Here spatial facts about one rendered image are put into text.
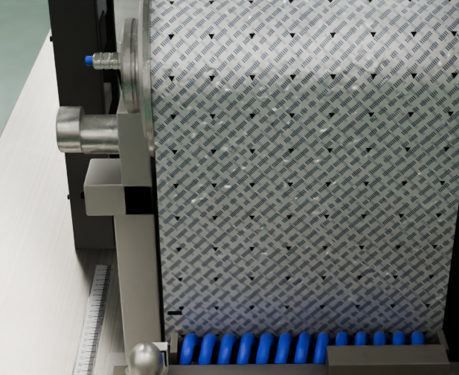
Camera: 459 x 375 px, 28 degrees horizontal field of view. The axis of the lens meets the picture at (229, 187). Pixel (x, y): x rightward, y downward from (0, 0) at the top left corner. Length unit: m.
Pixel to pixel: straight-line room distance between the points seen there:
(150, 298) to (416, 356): 0.26
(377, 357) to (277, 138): 0.19
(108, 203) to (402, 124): 0.27
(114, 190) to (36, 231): 0.41
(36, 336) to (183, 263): 0.31
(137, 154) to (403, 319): 0.26
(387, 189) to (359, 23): 0.13
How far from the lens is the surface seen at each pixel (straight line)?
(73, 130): 0.80
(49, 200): 1.27
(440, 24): 0.71
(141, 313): 0.89
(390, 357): 0.76
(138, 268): 0.86
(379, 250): 0.76
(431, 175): 0.73
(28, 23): 4.70
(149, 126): 0.69
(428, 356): 0.77
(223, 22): 0.69
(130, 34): 0.72
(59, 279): 1.12
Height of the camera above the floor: 1.53
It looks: 30 degrees down
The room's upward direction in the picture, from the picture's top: 1 degrees counter-clockwise
